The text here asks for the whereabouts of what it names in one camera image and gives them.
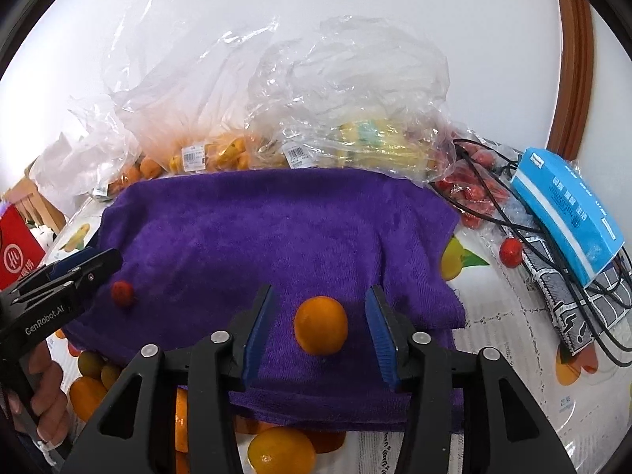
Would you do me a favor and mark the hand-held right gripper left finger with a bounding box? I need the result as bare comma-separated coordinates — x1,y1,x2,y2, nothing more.
59,284,275,474

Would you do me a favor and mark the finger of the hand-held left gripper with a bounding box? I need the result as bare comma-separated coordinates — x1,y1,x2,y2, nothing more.
74,248,123,290
47,247,100,275

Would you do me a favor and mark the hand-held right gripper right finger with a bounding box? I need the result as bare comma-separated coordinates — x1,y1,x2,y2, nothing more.
364,285,578,474

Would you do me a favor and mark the small red fruit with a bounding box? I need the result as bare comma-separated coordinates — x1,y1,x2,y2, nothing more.
111,280,134,307
498,238,523,267

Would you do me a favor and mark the round orange kumquat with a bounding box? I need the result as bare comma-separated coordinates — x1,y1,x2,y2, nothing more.
295,296,349,357

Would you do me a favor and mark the medium mandarin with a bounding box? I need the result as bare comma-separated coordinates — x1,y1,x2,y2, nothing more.
234,415,277,435

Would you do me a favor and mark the small orange kumquat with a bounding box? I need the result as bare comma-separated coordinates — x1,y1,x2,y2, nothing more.
69,376,108,423

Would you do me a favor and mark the large mandarin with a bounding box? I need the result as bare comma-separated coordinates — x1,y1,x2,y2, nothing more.
301,429,346,455
173,387,191,455

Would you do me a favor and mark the person's left hand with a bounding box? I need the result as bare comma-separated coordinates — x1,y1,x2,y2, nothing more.
7,343,72,455

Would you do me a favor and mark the red box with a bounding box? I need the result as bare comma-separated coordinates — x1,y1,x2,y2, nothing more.
0,205,47,292

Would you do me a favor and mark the white plastic bag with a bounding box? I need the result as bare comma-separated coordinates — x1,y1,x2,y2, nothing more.
36,131,100,218

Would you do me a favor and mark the small clear bag of oranges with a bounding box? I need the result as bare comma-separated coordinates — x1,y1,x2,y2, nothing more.
66,94,164,203

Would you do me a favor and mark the purple towel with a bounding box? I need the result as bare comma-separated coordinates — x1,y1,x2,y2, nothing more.
64,167,467,435

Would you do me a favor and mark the oval orange kumquat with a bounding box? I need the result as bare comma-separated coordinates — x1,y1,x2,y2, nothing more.
247,427,317,474

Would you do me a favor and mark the fruit print lace tablecloth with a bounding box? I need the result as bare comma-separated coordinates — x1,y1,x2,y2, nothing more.
47,192,632,474

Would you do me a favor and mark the clear bag of red fruit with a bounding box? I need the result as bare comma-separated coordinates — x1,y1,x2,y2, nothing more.
429,123,519,230

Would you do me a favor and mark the large clear bag of oranges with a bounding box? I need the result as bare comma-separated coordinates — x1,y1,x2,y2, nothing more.
101,0,297,176

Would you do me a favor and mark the grey patterned pouch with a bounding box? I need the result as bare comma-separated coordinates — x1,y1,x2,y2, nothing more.
513,227,632,356

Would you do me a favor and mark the yellow-green packet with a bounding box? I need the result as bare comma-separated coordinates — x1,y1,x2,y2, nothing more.
336,121,430,173

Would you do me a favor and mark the blue tissue box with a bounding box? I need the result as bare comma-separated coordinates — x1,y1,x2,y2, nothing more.
510,147,627,287

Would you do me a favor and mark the clear bag of yellow packets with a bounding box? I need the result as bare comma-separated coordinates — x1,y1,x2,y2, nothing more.
247,15,452,183

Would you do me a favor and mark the black cable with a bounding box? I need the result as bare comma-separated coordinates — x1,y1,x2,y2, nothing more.
451,138,632,369

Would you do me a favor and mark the wooden door frame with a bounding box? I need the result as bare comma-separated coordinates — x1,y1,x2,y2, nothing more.
545,0,596,151

